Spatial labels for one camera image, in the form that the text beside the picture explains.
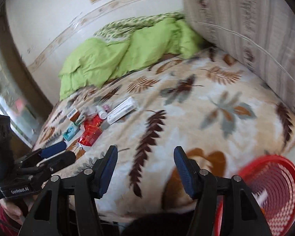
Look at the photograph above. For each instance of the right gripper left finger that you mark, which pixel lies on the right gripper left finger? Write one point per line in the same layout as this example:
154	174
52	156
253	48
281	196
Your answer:
66	206

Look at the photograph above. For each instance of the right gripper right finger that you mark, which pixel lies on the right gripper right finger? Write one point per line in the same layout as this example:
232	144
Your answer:
241	214

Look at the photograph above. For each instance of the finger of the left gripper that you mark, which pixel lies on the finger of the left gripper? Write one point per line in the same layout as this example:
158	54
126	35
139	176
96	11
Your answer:
53	150
58	162

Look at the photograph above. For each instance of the teal cartoon tissue pack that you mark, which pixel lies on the teal cartoon tissue pack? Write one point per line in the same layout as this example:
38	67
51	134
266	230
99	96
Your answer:
70	132

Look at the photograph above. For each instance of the red cigarette carton wrapper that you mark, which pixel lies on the red cigarette carton wrapper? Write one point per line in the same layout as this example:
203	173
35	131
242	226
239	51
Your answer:
91	132

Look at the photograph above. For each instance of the white spray bottle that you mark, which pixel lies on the white spray bottle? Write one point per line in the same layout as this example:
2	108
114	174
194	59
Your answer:
101	112

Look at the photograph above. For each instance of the purple wrapper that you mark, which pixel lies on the purple wrapper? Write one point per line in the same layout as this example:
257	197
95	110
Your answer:
106	107

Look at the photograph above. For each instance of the white medicine box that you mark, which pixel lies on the white medicine box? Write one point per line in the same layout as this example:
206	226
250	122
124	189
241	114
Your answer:
121	110

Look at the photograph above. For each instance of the orange cardboard box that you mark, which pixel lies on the orange cardboard box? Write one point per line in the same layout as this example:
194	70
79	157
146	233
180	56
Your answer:
73	114

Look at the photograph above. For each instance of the person left hand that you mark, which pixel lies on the person left hand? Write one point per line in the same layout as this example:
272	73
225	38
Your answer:
14	211

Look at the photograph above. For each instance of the red plastic basket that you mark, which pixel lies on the red plastic basket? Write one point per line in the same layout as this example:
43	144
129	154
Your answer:
271	179

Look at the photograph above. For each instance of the stained glass door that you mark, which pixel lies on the stained glass door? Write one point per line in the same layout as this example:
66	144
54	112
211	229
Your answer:
24	120

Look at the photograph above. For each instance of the leaf-pattern plush blanket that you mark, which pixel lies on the leaf-pattern plush blanket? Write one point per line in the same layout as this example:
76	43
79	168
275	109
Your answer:
223	116

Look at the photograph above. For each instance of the green duvet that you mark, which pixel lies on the green duvet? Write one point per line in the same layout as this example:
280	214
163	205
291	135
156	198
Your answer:
127	45

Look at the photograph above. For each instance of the striped floral cushion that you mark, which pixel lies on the striped floral cushion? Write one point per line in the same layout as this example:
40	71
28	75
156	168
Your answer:
260	34

